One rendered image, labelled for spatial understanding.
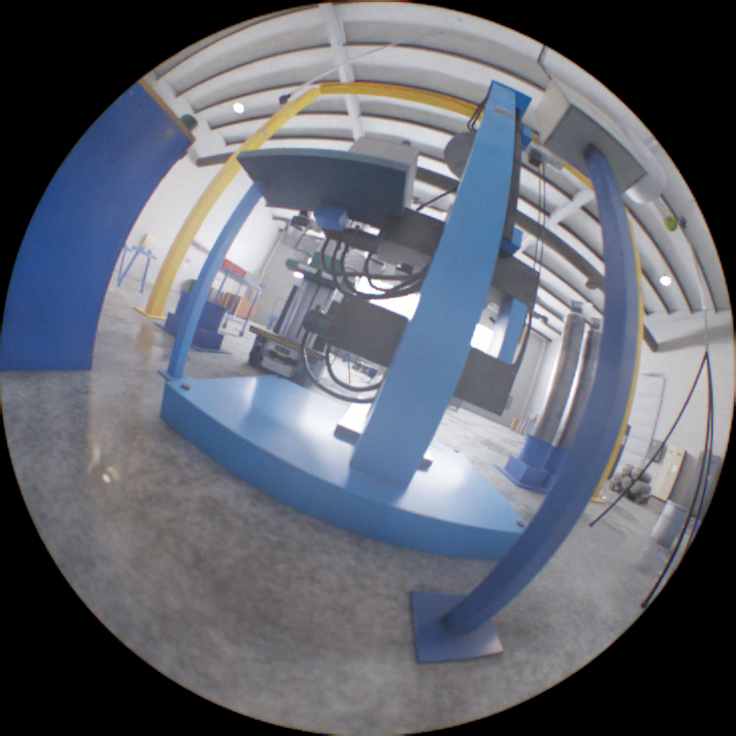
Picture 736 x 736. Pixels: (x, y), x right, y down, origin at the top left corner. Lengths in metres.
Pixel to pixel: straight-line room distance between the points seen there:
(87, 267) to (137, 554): 0.81
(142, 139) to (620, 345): 1.27
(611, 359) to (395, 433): 0.51
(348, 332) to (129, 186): 1.00
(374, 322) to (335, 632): 0.86
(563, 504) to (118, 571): 0.64
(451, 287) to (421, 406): 0.33
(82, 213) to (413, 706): 1.28
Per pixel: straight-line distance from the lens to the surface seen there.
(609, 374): 0.39
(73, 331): 1.00
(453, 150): 2.02
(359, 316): 0.84
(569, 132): 0.84
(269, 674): 0.41
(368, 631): 0.47
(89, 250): 0.96
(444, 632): 0.53
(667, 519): 2.62
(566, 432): 2.23
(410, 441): 0.62
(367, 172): 0.91
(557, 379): 2.06
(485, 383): 0.91
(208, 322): 2.01
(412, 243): 0.96
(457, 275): 0.67
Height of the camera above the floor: 0.40
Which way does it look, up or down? 1 degrees down
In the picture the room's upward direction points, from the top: 23 degrees clockwise
